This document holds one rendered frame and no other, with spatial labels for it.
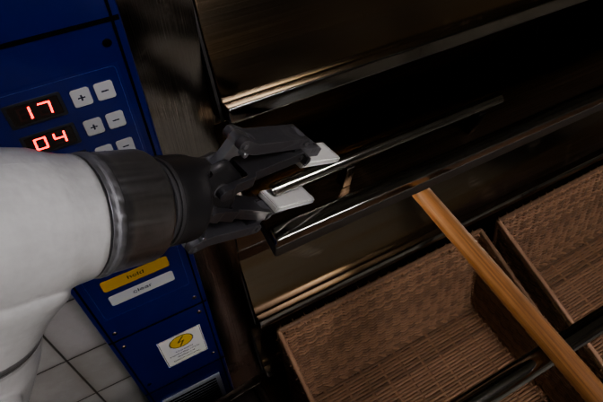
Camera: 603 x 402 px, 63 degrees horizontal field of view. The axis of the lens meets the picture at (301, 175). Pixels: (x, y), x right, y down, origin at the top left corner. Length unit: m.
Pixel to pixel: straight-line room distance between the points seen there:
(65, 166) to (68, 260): 0.06
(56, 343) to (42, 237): 0.55
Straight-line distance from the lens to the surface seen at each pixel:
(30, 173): 0.32
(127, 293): 0.74
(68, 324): 0.82
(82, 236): 0.33
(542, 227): 1.47
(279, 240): 0.55
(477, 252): 0.77
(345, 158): 0.56
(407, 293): 1.23
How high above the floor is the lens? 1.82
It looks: 49 degrees down
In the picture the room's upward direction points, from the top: straight up
